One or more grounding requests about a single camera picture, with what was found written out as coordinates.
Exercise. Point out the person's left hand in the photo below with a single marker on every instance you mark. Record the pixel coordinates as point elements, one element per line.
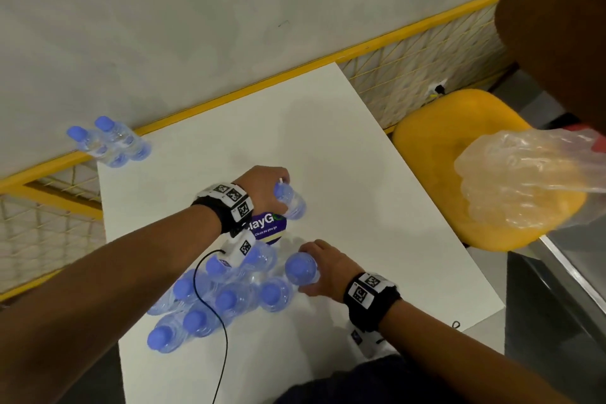
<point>260,190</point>

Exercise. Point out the person's right hand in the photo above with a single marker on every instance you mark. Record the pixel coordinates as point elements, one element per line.
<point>336,276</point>

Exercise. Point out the cluster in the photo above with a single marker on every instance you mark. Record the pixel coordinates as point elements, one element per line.
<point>227,299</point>

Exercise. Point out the plastic wrap bottle pack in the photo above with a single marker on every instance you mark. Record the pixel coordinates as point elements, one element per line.
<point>511,181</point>

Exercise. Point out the person's right forearm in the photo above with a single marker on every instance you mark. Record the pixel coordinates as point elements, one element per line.
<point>464,361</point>

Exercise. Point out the person's left forearm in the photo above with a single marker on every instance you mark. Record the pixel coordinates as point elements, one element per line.
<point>94,299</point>

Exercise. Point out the round purple sticker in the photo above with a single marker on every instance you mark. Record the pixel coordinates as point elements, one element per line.
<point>270,228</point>

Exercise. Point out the white table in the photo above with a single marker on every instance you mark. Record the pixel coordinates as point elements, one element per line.
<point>355,157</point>

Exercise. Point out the yellow chair with wooden back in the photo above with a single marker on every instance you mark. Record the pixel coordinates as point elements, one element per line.
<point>426,143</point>

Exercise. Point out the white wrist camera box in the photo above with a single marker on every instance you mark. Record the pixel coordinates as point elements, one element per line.
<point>374,344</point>
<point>239,250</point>

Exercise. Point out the white wall socket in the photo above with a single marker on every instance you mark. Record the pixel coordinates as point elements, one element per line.
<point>438,89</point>

